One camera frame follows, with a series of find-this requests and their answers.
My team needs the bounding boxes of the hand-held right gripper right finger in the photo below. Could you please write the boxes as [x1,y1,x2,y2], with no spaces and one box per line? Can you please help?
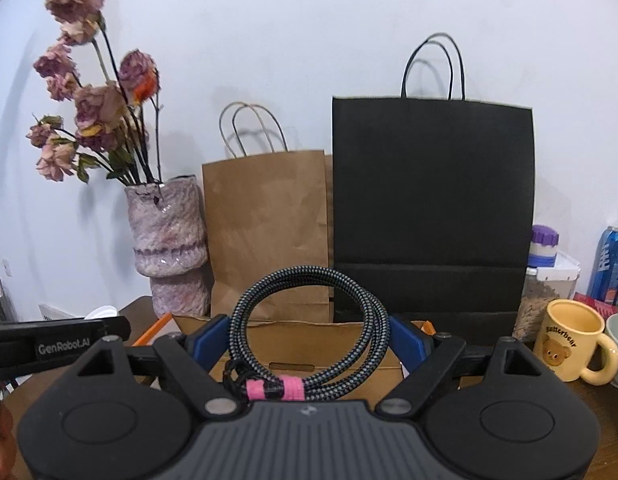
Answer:
[380,315,544,417]

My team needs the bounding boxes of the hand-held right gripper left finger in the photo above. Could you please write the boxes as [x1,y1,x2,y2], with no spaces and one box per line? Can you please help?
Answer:
[76,314,240,418]

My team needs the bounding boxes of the orange cardboard box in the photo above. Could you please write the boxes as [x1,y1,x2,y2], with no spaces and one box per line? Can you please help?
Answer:
[134,312,460,408]

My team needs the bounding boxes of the braided grey cable coil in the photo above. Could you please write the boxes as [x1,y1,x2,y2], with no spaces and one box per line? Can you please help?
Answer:
[224,265,392,403]

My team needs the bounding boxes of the person's left hand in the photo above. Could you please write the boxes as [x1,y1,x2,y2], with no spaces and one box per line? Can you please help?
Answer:
[0,402,14,462]

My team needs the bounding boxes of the white flat board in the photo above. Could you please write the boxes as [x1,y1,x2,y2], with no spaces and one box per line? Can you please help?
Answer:
[38,302,87,322]

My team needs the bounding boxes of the pink mottled ceramic vase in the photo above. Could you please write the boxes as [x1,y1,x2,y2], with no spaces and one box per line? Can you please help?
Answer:
[125,175,212,318]

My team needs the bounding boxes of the brown paper bag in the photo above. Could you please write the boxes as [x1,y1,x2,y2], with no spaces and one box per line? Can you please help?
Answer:
[201,102,335,323]

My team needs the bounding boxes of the yellow bear mug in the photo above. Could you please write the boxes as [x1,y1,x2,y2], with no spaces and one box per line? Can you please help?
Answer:
[533,299,618,387]

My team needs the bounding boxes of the black paper bag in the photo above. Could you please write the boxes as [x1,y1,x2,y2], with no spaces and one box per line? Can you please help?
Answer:
[331,32,535,346]

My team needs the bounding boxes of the purple lid jar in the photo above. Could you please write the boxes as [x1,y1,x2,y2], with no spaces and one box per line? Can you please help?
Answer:
[528,225,561,268]

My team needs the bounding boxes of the white plastic food container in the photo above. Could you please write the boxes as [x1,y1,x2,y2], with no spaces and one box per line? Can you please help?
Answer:
[512,250,582,343]

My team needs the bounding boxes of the red box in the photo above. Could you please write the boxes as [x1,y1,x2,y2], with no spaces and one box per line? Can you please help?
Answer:
[573,292,612,317]

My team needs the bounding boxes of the blue drink can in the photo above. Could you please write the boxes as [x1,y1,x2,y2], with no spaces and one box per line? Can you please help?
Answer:
[586,226,618,306]

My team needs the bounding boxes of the dried pink flowers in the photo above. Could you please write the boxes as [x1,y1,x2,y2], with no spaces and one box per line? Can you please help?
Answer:
[26,0,162,186]

